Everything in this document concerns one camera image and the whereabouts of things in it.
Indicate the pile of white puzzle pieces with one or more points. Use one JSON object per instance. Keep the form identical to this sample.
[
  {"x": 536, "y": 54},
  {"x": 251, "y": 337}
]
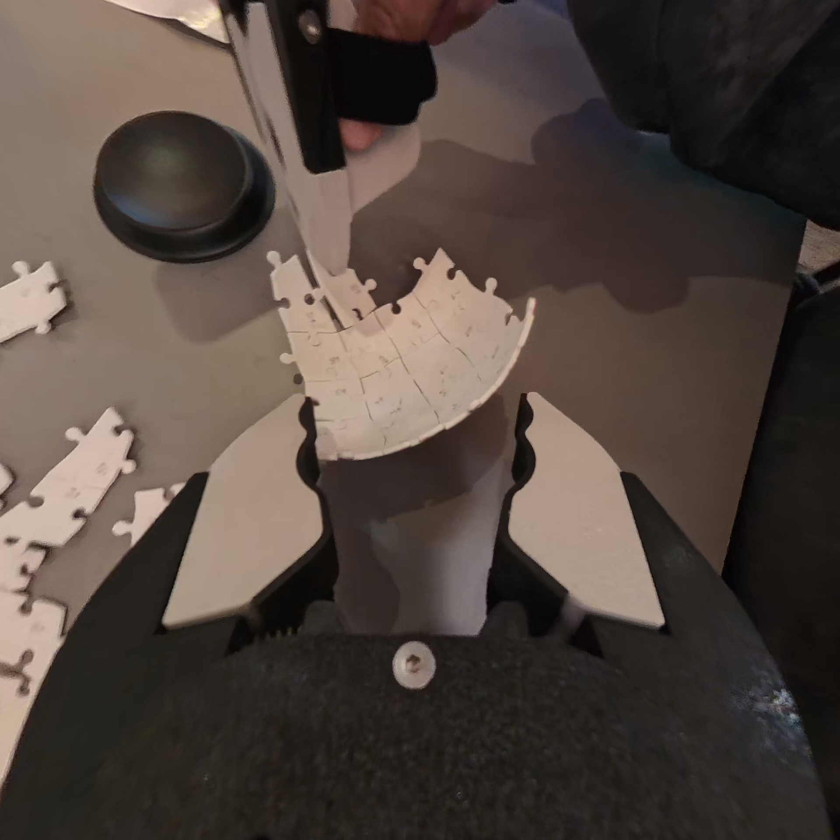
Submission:
[{"x": 72, "y": 485}]

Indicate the single white puzzle piece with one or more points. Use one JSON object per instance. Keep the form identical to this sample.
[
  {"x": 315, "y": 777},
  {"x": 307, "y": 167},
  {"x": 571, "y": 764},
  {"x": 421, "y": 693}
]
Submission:
[{"x": 348, "y": 292}]

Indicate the assembled curved puzzle ball section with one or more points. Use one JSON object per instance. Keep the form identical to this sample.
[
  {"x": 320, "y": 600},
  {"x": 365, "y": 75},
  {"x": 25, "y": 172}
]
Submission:
[{"x": 407, "y": 374}]

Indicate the black round puzzle stand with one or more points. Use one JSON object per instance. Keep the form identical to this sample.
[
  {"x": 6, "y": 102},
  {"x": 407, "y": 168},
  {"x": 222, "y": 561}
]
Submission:
[{"x": 177, "y": 184}]

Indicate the joined white puzzle strip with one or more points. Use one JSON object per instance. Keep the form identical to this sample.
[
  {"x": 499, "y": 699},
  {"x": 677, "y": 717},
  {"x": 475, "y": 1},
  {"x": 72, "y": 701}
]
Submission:
[{"x": 29, "y": 302}]

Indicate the person's dark trousers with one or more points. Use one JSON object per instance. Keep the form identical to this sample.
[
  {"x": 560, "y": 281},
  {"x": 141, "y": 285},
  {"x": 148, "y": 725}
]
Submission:
[{"x": 794, "y": 492}]

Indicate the person's right hand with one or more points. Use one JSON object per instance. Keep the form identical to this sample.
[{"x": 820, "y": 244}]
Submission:
[{"x": 420, "y": 16}]

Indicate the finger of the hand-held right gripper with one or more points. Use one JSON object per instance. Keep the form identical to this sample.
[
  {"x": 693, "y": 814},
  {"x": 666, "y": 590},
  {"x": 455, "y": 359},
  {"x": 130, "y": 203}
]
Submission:
[{"x": 325, "y": 216}]

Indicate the white paper instruction sheet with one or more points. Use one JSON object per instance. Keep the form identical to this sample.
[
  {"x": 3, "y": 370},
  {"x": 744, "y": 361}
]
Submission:
[{"x": 184, "y": 13}]

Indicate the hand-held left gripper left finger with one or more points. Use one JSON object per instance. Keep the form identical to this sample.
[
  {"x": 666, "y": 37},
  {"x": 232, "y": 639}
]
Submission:
[{"x": 256, "y": 525}]

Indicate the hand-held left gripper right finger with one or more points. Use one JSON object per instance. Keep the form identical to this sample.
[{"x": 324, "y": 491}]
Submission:
[{"x": 584, "y": 525}]

